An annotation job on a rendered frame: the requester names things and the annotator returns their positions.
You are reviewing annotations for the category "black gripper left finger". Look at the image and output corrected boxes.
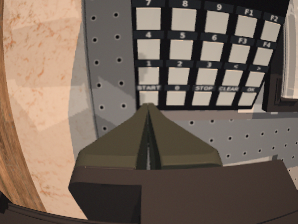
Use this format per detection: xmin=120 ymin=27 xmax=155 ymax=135
xmin=74 ymin=103 xmax=148 ymax=170

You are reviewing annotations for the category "white multiwell plate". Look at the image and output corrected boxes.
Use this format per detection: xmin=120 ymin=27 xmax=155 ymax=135
xmin=280 ymin=0 xmax=298 ymax=99

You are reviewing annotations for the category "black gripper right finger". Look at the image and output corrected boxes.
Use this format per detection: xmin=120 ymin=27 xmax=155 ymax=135
xmin=148 ymin=103 xmax=223 ymax=170

